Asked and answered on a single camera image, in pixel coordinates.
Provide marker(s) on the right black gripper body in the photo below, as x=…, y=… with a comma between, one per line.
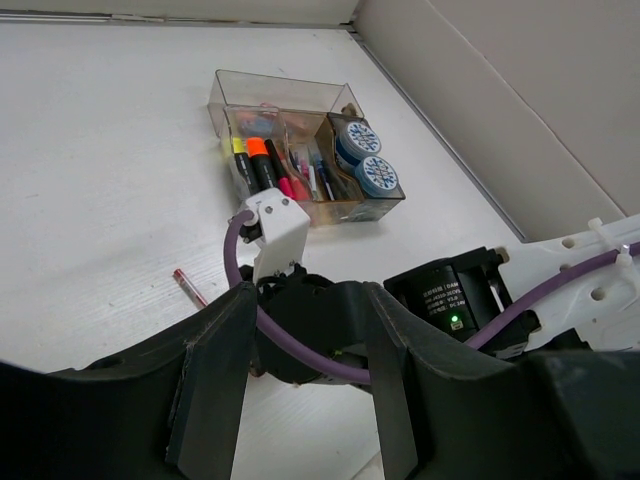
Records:
x=325, y=316

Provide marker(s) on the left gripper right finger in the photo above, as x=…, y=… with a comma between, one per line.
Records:
x=447, y=411

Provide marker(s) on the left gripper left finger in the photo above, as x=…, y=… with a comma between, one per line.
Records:
x=166, y=408

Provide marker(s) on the red gel pen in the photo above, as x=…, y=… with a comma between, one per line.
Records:
x=189, y=289

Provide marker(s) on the pink highlighter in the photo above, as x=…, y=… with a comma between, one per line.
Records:
x=282, y=177

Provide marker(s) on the orange highlighter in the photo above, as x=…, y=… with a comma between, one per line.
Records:
x=262, y=163

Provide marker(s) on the blue glue jar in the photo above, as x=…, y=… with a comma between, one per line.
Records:
x=376, y=177
x=355, y=141

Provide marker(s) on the clear plastic organizer box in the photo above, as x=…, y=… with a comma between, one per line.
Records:
x=309, y=118

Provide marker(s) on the yellow highlighter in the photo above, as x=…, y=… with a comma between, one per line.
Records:
x=245, y=169

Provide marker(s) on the dark blue pen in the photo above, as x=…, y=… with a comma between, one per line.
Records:
x=343, y=186

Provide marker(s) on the pink gel pen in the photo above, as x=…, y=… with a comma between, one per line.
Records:
x=303, y=190

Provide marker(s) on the blue gel pen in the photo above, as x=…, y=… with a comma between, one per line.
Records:
x=324, y=177

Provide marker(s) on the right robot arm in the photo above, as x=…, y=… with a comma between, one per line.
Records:
x=568, y=280

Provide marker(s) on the aluminium side rail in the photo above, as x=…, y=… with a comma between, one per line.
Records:
x=442, y=140

